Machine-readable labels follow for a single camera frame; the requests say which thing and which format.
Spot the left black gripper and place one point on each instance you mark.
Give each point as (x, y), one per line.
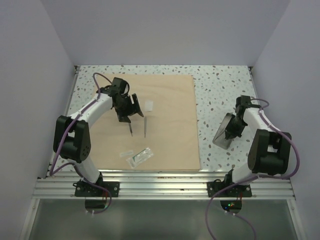
(133, 108)

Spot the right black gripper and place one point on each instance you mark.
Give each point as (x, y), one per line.
(230, 133)

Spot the metal instrument tray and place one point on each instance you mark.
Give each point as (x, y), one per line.
(219, 138)

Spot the white gauze pad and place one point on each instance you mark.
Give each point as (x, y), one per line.
(148, 106)

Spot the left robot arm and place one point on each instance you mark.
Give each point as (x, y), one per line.
(72, 140)

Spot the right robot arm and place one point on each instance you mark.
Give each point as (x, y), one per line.
(270, 149)

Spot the beige cloth mat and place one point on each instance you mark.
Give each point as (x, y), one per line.
(172, 132)

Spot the small clear sachet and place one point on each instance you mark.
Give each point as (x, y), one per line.
(127, 153)

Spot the green suture packet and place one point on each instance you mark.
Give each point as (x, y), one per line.
(140, 157)

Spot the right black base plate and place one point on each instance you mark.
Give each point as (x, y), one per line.
(218, 188)

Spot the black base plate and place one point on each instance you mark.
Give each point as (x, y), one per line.
(106, 188)
(218, 188)

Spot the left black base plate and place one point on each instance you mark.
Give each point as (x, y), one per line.
(106, 188)

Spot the aluminium frame rail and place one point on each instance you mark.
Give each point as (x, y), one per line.
(161, 185)

